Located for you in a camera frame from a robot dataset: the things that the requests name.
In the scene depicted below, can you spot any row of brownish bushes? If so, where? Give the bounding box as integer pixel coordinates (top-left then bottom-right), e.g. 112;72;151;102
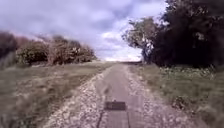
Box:
0;31;98;68

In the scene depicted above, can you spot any grey path with gravel edges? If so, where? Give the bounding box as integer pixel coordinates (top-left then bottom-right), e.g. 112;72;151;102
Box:
41;61;203;128

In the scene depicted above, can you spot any row of dark trees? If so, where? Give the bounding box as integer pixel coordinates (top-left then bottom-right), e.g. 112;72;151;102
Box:
121;0;224;70

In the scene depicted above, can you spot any grass field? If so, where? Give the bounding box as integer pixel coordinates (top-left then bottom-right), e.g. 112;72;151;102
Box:
127;62;224;128
0;60;116;128

